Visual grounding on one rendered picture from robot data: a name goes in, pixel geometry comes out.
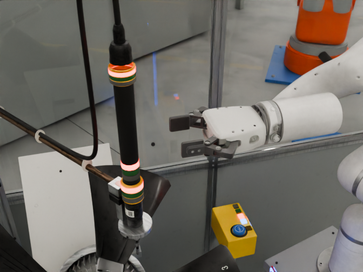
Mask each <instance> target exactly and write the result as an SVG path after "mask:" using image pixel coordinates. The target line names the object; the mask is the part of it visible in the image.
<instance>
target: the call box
mask: <svg viewBox="0 0 363 272"><path fill-rule="evenodd" d="M234 204H238V206H239V208H238V209H240V210H241V213H240V214H242V213H243V215H244V218H243V219H246V221H247V223H245V224H242V223H241V221H240V219H239V217H238V214H237V213H236V211H235V209H234V208H233V205H234ZM234 204H230V205H225V206H220V207H214V208H212V221H211V227H212V229H213V231H214V233H215V235H216V238H217V240H218V242H219V244H222V245H225V246H227V248H228V249H229V251H230V253H231V254H232V256H233V258H234V259H236V258H239V257H243V256H248V255H252V254H254V252H255V248H256V241H257V235H256V233H255V231H254V229H253V228H252V230H250V231H247V230H246V228H245V234H244V235H241V236H240V235H236V234H234V233H233V226H235V225H242V226H244V227H245V226H251V224H250V222H249V220H248V219H247V217H246V215H245V213H244V211H243V210H242V208H241V206H240V204H239V203H234ZM251 227H252V226H251Z"/></svg>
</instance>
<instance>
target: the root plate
mask: <svg viewBox="0 0 363 272"><path fill-rule="evenodd" d="M123 268H124V265H123V264H120V263H117V262H113V261H109V260H106V259H103V258H100V257H99V258H98V262H97V268H96V272H105V271H106V270H109V271H110V272H123ZM98 269H100V270H102V271H97V270H98Z"/></svg>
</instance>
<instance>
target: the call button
mask: <svg viewBox="0 0 363 272"><path fill-rule="evenodd" d="M233 233H234V234H236V235H240V236H241V235H244V234H245V227H244V226H242V225H235V226H233Z"/></svg>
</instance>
